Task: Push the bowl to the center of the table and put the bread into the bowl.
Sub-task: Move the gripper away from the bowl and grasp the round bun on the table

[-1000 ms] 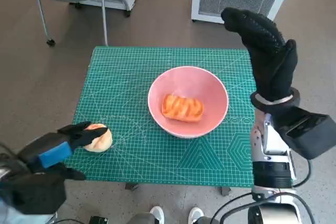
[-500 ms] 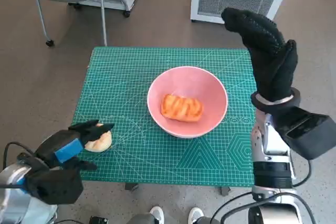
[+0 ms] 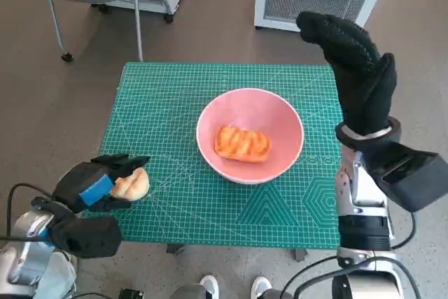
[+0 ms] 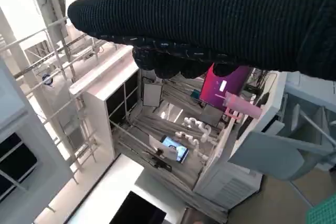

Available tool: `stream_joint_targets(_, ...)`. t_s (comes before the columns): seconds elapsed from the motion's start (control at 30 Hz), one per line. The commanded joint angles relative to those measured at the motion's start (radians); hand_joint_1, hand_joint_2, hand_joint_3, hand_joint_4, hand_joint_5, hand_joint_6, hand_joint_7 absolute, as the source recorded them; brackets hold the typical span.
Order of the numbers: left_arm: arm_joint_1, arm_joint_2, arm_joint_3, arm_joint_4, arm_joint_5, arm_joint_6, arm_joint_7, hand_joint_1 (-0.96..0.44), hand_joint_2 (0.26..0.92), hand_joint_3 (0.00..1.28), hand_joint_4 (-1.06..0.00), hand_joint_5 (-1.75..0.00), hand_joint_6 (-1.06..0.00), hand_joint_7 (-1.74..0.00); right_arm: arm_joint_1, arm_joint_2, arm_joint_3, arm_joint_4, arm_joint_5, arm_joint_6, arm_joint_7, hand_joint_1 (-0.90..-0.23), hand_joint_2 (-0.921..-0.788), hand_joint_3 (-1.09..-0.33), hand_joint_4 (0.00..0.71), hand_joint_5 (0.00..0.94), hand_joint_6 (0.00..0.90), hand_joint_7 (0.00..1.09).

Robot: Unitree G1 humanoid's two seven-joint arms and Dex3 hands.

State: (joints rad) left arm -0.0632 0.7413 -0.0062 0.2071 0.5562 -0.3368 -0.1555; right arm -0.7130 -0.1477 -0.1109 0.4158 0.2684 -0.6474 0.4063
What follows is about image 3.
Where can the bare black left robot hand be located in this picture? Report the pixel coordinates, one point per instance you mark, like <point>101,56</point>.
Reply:
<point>84,180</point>

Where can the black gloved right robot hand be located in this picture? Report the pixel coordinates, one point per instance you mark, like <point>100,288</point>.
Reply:
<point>364,78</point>

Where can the round toy bread bun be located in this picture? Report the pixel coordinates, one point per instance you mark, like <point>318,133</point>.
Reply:
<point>134,187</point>

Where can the pink bowl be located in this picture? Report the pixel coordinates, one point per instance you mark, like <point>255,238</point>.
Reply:
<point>245,110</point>

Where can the rectangular striped toy bread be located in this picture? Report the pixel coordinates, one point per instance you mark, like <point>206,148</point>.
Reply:
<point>241,143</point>

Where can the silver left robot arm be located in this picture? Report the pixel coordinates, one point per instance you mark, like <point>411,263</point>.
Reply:
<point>31,223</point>

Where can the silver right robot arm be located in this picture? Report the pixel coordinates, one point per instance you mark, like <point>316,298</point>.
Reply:
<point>364,190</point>

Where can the person's leg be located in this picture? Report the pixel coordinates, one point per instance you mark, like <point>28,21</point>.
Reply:
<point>59,278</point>

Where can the green cutting mat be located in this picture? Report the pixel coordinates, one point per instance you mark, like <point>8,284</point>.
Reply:
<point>175,120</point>

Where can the black cylindrical robot part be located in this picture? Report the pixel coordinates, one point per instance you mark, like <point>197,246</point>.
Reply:
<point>132,293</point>

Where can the white shoe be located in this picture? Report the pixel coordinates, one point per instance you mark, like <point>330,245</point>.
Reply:
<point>210,286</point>
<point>259,286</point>

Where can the silver metal pole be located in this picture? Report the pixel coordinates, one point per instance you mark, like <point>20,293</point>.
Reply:
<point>137,12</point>

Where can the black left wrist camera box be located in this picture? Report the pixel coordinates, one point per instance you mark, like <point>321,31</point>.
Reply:
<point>91,237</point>

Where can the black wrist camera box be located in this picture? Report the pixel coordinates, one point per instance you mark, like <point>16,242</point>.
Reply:
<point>409,176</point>
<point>91,237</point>

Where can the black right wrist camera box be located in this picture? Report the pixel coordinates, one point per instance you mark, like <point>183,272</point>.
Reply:
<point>409,176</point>

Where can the grey table bracket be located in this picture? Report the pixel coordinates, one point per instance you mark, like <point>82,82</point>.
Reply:
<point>175,248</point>
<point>300,255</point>

